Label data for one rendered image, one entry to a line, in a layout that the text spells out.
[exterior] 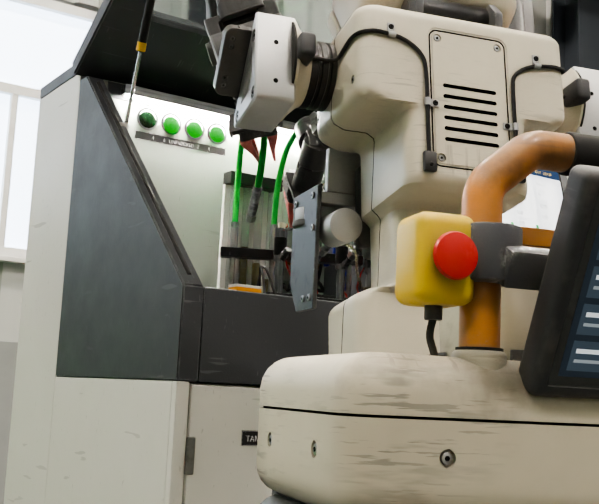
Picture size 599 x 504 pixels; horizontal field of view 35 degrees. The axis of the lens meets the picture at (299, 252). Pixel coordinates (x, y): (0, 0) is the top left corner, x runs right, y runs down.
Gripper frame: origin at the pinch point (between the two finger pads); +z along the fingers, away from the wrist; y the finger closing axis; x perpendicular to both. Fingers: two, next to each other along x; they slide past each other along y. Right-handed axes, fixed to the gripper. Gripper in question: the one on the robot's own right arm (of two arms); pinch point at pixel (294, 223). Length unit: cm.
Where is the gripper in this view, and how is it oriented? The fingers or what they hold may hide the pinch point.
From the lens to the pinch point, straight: 197.9
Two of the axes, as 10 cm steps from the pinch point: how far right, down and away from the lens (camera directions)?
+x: -9.5, -0.8, -3.1
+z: -2.5, 7.9, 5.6
